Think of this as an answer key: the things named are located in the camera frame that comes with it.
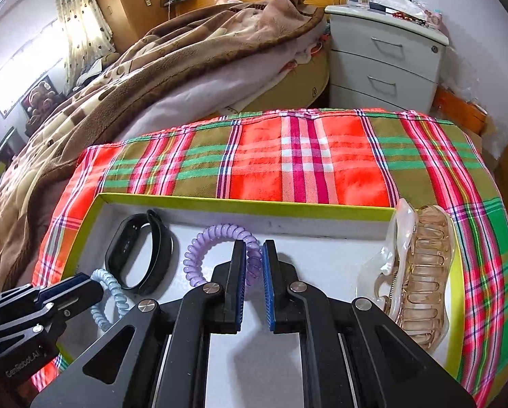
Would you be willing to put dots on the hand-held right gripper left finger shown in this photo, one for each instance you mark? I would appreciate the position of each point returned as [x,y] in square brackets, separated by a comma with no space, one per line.
[236,293]

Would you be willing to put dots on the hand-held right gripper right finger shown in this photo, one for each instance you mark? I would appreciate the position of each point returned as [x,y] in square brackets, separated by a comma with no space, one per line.
[268,293]

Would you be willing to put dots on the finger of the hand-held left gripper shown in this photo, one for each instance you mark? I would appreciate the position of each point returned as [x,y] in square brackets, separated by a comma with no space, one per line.
[81,299]
[66,284]

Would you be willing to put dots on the green-rimmed white tray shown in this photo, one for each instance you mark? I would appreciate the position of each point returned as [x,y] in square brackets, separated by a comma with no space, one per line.
[322,255]

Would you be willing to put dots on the black hair band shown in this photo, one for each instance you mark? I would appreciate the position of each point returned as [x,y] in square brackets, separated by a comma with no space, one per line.
[130,224]

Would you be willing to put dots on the plaid cloth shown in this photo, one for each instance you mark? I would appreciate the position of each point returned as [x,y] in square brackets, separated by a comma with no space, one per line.
[322,165]

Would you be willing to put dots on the pearl translucent hair claw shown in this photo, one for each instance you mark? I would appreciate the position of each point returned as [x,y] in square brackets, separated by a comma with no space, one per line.
[400,229]

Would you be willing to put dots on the amber hair claw clip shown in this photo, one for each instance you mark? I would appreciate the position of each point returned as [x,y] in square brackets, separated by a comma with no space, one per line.
[428,263]

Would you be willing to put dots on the brown plush toy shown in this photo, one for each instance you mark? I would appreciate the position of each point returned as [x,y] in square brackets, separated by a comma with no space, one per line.
[39,102]

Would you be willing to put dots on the lavender bed sheet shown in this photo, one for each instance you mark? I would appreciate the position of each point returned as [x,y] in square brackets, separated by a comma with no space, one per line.
[194,93]

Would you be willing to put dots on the beige mattress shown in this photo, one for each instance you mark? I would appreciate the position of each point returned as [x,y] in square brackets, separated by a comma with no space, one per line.
[279,85]

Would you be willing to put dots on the window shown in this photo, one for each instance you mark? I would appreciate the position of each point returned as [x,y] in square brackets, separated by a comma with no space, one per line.
[28,68]

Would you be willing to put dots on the brown patterned blanket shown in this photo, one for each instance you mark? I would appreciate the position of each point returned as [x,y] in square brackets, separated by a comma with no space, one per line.
[151,72]

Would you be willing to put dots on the white nightstand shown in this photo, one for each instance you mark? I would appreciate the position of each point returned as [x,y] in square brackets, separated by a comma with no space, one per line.
[381,63]

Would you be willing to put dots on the patterned curtain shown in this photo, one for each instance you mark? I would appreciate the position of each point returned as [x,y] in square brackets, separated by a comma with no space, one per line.
[79,17]

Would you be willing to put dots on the pile of packets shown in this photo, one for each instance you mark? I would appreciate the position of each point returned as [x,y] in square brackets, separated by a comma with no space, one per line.
[407,8]

